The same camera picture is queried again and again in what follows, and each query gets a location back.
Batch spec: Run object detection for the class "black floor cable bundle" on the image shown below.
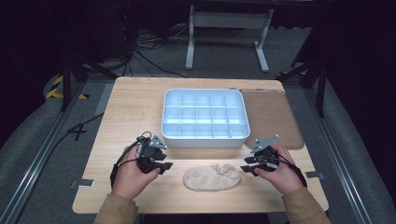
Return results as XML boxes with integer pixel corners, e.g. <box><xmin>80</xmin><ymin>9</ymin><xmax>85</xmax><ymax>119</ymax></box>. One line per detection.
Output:
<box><xmin>120</xmin><ymin>12</ymin><xmax>189</xmax><ymax>79</ymax></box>

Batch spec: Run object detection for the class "hand-held gripper black cable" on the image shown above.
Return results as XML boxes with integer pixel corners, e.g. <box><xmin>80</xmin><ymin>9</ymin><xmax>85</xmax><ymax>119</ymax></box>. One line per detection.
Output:
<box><xmin>109</xmin><ymin>131</ymin><xmax>153</xmax><ymax>189</ymax></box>
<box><xmin>258</xmin><ymin>153</ymin><xmax>308</xmax><ymax>189</ymax></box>

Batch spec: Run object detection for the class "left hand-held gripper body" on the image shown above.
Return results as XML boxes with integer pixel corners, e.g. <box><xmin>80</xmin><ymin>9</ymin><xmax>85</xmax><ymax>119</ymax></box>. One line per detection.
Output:
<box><xmin>136</xmin><ymin>133</ymin><xmax>168</xmax><ymax>175</ymax></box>

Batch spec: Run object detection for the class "beige sock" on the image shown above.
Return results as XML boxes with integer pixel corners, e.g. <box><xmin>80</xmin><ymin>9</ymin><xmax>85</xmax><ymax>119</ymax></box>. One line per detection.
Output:
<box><xmin>182</xmin><ymin>163</ymin><xmax>243</xmax><ymax>192</ymax></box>

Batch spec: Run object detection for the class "long black floor cable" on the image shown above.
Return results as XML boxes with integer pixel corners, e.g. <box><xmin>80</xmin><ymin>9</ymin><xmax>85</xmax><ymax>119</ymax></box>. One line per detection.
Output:
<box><xmin>43</xmin><ymin>112</ymin><xmax>106</xmax><ymax>162</ymax></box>

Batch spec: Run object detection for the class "black tripod stand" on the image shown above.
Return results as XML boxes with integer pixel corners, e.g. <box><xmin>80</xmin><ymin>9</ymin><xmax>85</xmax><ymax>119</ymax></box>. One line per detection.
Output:
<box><xmin>276</xmin><ymin>57</ymin><xmax>329</xmax><ymax>119</ymax></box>
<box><xmin>60</xmin><ymin>50</ymin><xmax>120</xmax><ymax>113</ymax></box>

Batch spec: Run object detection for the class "white metal stand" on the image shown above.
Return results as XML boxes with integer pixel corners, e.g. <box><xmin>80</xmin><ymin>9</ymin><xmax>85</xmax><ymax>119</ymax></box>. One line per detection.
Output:
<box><xmin>185</xmin><ymin>4</ymin><xmax>276</xmax><ymax>75</ymax></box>

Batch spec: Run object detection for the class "person's left hand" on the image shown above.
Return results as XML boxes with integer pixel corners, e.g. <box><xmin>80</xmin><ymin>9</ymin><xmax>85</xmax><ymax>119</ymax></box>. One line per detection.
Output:
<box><xmin>111</xmin><ymin>145</ymin><xmax>161</xmax><ymax>201</ymax></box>

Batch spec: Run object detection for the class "yellow black hazard tape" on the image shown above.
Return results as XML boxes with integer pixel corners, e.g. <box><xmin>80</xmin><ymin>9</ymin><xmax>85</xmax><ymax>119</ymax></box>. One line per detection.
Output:
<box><xmin>45</xmin><ymin>75</ymin><xmax>90</xmax><ymax>101</ymax></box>

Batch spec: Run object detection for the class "brown flat lid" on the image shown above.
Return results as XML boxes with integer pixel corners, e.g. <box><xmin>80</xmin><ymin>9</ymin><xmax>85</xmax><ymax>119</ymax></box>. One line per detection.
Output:
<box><xmin>238</xmin><ymin>88</ymin><xmax>305</xmax><ymax>150</ymax></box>

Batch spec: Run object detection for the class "person's right hand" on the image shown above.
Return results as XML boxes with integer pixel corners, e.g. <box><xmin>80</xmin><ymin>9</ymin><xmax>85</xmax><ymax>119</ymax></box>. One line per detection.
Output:
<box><xmin>253</xmin><ymin>146</ymin><xmax>305</xmax><ymax>196</ymax></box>

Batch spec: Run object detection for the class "aluminium floor rail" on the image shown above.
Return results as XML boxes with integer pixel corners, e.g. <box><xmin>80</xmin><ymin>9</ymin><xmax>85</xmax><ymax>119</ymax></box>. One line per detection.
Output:
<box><xmin>0</xmin><ymin>79</ymin><xmax>89</xmax><ymax>224</ymax></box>
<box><xmin>302</xmin><ymin>87</ymin><xmax>375</xmax><ymax>224</ymax></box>

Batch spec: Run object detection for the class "right hand-held gripper black cable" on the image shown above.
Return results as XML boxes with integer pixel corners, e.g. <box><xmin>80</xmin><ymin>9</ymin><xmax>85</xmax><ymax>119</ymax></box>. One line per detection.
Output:
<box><xmin>258</xmin><ymin>153</ymin><xmax>308</xmax><ymax>189</ymax></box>

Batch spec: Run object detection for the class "left hand-held gripper black cable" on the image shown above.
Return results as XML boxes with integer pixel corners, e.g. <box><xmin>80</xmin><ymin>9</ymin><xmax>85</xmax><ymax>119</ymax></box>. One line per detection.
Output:
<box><xmin>109</xmin><ymin>131</ymin><xmax>153</xmax><ymax>189</ymax></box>

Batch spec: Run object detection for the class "grey metal table bracket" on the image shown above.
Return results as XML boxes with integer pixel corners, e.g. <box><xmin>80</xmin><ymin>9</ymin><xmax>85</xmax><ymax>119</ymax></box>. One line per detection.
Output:
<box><xmin>304</xmin><ymin>170</ymin><xmax>325</xmax><ymax>181</ymax></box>
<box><xmin>70</xmin><ymin>178</ymin><xmax>96</xmax><ymax>189</ymax></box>

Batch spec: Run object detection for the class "white compartment organizer box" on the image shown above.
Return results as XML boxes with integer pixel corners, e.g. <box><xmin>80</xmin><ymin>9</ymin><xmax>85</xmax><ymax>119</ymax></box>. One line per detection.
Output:
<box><xmin>161</xmin><ymin>88</ymin><xmax>251</xmax><ymax>149</ymax></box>

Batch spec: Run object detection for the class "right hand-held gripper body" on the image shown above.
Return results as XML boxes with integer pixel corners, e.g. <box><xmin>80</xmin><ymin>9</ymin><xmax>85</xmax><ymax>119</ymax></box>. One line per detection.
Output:
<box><xmin>249</xmin><ymin>134</ymin><xmax>281</xmax><ymax>172</ymax></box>

